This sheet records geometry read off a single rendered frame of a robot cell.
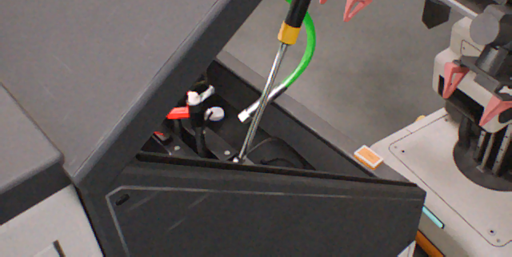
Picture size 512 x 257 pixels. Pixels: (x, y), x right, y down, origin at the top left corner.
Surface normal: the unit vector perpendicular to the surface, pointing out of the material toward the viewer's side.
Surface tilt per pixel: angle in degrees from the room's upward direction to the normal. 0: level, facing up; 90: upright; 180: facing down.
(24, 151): 0
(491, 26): 63
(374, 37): 0
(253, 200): 90
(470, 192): 0
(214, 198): 90
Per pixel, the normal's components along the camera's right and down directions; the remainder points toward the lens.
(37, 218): 0.66, 0.50
